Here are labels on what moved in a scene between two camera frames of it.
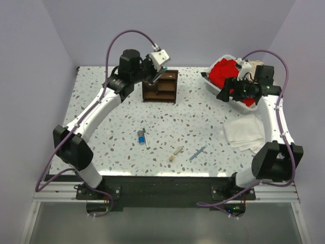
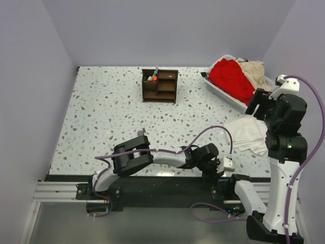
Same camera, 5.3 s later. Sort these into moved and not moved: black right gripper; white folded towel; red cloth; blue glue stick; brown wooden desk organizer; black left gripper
Moved: black right gripper; black left gripper
Not moved: blue glue stick; red cloth; brown wooden desk organizer; white folded towel
